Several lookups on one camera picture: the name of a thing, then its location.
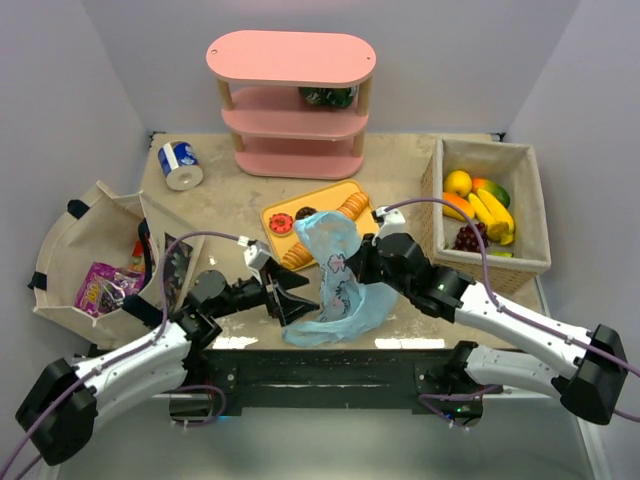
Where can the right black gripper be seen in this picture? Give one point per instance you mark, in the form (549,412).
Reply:
(364,257)

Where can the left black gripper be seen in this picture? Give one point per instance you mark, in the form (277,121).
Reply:
(273,295)

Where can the light blue plastic bag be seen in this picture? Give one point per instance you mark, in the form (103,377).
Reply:
(349,308)

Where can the orange yellow mango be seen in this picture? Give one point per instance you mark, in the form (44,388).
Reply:
(457,207)

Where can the purple snack packet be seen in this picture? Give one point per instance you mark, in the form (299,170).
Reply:
(105,287)

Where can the beige canvas tote bag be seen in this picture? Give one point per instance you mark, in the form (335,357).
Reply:
(99,227)

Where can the red-brown chip bag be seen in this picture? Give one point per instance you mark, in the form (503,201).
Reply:
(176,268)

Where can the red snack packet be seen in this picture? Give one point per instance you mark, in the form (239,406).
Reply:
(141,256)

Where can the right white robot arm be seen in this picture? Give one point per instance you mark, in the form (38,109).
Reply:
(584,370)

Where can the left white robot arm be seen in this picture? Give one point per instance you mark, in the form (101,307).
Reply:
(69,402)

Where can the long baguette bread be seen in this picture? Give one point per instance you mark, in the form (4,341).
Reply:
(298,255)

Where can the yellow plastic tray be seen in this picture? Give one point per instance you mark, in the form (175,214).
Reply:
(328,198)

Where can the chocolate donut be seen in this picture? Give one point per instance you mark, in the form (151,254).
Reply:
(305,212)

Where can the purple grape bunch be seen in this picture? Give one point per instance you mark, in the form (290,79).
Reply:
(467,241)

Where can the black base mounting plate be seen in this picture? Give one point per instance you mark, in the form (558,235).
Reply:
(205,398)

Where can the yellow banana bunch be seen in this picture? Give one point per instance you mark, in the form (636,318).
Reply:
(499,223)

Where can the green fruit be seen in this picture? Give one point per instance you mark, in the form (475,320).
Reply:
(502,254)

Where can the red green mango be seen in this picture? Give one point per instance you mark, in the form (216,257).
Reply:
(499,192)

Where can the pink three-tier shelf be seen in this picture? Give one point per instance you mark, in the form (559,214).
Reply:
(275,132)

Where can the blue white paper roll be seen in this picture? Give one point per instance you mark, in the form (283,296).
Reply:
(180,166)

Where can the green snack packet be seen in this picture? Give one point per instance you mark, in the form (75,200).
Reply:
(330,97)

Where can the wicker basket with liner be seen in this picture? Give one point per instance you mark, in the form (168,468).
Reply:
(514,167)

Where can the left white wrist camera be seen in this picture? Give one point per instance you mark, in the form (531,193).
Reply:
(256,255)

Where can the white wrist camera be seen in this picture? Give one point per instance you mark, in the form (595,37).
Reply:
(256,255)
(389,222)

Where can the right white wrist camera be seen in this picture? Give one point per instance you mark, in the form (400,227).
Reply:
(389,222)

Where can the aluminium frame rail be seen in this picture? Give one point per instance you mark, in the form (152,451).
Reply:
(458,372)

